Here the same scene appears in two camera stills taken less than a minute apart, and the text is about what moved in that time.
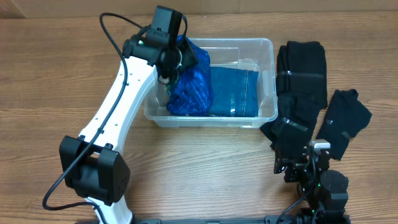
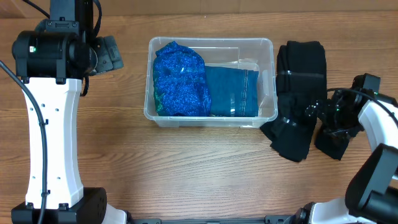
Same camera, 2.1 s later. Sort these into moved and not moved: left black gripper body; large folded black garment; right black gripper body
Moved: left black gripper body; right black gripper body
Not moved: large folded black garment
